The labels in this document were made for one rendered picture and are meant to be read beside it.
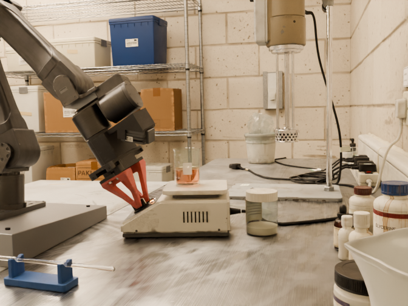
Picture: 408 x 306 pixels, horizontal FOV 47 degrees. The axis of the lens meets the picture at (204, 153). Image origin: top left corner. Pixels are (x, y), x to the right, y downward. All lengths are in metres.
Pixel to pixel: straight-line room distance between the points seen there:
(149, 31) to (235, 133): 0.92
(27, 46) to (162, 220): 0.41
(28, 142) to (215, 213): 0.38
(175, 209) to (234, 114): 2.51
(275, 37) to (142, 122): 0.53
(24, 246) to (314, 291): 0.45
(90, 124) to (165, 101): 2.23
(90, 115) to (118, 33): 2.42
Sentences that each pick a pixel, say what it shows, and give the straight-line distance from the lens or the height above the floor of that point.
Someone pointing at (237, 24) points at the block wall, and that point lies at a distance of 3.37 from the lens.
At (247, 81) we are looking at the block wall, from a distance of 3.31.
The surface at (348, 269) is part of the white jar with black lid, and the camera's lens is 0.50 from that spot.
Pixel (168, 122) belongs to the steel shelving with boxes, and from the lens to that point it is 3.07.
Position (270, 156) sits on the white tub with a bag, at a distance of 1.94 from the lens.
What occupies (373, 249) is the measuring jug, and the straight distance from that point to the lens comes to 0.32.
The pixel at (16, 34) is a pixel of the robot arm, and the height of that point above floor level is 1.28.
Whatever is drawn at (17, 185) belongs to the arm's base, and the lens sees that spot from 0.96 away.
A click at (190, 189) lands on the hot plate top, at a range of 0.85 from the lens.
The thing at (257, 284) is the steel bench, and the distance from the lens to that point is 0.64.
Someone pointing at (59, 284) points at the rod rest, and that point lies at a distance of 0.66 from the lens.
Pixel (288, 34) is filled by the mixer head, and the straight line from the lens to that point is 1.22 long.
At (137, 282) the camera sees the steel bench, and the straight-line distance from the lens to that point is 0.66.
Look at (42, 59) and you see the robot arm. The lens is 0.91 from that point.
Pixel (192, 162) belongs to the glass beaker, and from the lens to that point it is 0.87.
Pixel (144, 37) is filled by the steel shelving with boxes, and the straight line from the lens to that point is 3.17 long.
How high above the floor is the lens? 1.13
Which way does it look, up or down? 5 degrees down
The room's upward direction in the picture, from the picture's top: 1 degrees counter-clockwise
